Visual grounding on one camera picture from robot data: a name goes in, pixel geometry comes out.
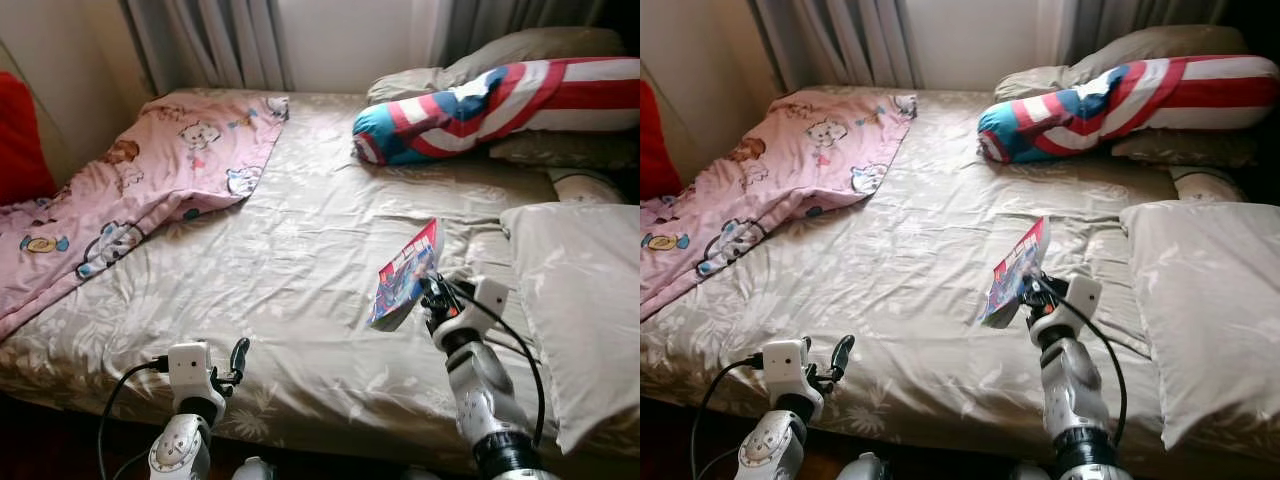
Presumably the grey window curtain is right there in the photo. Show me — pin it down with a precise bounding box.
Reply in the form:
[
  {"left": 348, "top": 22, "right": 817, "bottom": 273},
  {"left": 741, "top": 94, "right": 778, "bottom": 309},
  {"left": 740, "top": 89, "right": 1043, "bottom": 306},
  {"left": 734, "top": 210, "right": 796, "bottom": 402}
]
[
  {"left": 748, "top": 0, "right": 916, "bottom": 91},
  {"left": 120, "top": 0, "right": 293, "bottom": 93},
  {"left": 1055, "top": 0, "right": 1231, "bottom": 66}
]

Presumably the red white blue striped bolster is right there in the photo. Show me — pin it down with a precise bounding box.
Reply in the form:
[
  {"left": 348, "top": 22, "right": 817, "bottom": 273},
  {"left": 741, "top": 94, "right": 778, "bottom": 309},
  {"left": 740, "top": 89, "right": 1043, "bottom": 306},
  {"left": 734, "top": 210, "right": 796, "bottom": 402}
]
[
  {"left": 352, "top": 57, "right": 641, "bottom": 167},
  {"left": 977, "top": 55, "right": 1280, "bottom": 165}
]

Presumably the red folded mattress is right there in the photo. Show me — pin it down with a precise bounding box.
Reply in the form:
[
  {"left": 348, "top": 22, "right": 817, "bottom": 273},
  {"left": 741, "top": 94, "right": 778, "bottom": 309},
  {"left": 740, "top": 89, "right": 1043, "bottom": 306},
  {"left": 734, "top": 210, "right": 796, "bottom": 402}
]
[
  {"left": 640, "top": 80, "right": 683, "bottom": 201},
  {"left": 0, "top": 70, "right": 59, "bottom": 206}
]

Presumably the beige floral bed sheet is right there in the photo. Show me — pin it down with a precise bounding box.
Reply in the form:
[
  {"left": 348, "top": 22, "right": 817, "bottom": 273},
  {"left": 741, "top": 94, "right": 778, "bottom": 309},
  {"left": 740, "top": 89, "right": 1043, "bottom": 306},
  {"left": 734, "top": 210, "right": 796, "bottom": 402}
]
[
  {"left": 640, "top": 88, "right": 1280, "bottom": 471},
  {"left": 0, "top": 88, "right": 641, "bottom": 471}
]

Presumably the small white cushion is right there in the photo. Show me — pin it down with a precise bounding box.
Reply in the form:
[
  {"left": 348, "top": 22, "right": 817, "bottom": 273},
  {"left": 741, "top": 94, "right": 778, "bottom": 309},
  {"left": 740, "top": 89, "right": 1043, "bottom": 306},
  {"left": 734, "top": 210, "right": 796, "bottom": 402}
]
[
  {"left": 548, "top": 168, "right": 626, "bottom": 206},
  {"left": 1170, "top": 165, "right": 1246, "bottom": 204}
]

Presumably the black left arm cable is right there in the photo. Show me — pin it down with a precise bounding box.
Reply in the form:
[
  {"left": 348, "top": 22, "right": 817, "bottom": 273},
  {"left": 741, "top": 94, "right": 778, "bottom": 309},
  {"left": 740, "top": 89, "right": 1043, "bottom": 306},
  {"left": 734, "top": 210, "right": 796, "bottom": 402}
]
[
  {"left": 97, "top": 355, "right": 171, "bottom": 480},
  {"left": 690, "top": 352, "right": 766, "bottom": 480}
]

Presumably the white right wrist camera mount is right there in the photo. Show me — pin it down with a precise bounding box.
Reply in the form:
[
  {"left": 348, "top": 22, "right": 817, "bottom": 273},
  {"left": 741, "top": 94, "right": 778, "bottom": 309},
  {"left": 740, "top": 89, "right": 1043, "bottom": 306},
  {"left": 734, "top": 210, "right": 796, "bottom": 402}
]
[
  {"left": 470, "top": 277, "right": 511, "bottom": 321},
  {"left": 1062, "top": 274, "right": 1104, "bottom": 319}
]

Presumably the pink cartoon print blanket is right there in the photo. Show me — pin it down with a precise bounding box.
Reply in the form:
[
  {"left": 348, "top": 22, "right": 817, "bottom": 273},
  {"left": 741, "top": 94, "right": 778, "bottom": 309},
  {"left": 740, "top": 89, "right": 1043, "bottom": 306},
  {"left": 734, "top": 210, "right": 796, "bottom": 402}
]
[
  {"left": 0, "top": 92, "right": 291, "bottom": 341},
  {"left": 640, "top": 88, "right": 919, "bottom": 321}
]

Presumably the flat beige floral pillow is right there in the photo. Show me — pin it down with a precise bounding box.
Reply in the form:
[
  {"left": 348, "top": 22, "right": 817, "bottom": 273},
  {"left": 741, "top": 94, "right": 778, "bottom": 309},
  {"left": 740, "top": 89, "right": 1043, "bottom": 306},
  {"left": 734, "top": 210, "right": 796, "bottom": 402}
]
[
  {"left": 487, "top": 130, "right": 641, "bottom": 171},
  {"left": 1110, "top": 128, "right": 1261, "bottom": 169}
]

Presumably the red blue comic book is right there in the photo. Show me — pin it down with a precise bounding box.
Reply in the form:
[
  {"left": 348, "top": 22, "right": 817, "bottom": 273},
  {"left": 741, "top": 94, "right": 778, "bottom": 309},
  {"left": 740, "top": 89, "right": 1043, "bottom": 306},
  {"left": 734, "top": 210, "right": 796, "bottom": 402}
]
[
  {"left": 978, "top": 216, "right": 1051, "bottom": 328},
  {"left": 366, "top": 218, "right": 443, "bottom": 331}
]

